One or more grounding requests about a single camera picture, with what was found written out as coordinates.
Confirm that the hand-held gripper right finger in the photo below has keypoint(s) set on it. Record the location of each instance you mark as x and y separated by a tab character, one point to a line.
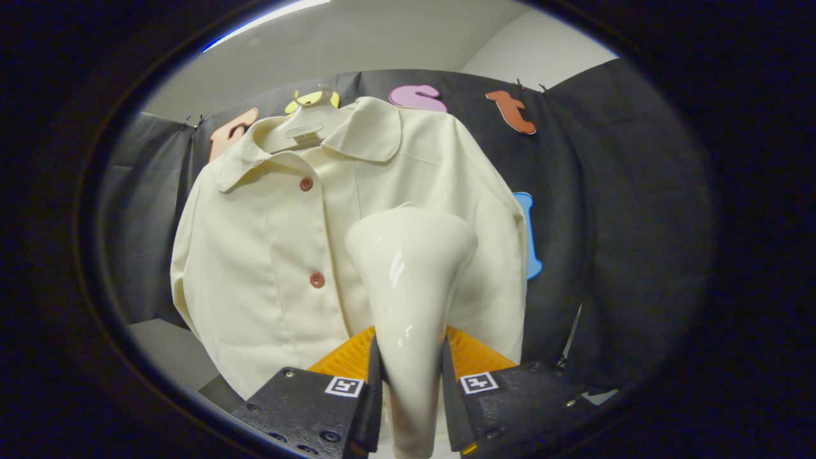
452	414

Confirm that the grey drawer cabinet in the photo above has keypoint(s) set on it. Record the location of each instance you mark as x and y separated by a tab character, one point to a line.
172	357

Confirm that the white garment steamer head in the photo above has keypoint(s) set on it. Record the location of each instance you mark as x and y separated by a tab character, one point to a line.
411	287

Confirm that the white plastic hanger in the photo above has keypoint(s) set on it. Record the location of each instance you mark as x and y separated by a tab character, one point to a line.
306	124

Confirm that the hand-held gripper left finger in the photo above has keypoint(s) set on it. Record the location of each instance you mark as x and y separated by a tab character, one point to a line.
373	408

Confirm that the cream button shirt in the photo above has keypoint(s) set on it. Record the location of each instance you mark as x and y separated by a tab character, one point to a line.
255	268

